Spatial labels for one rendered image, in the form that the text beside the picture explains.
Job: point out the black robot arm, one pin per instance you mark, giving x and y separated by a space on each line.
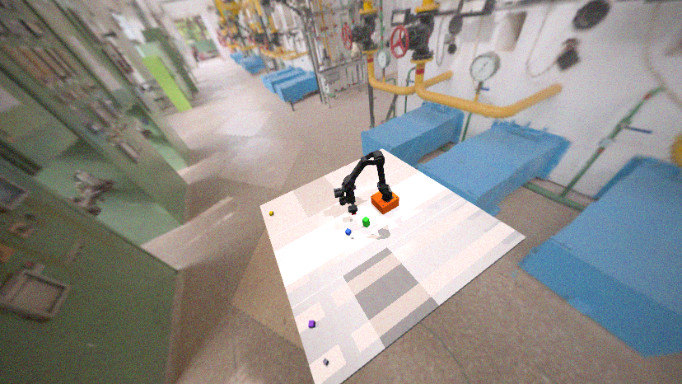
348 185

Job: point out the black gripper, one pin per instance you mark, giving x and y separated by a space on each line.
353 207

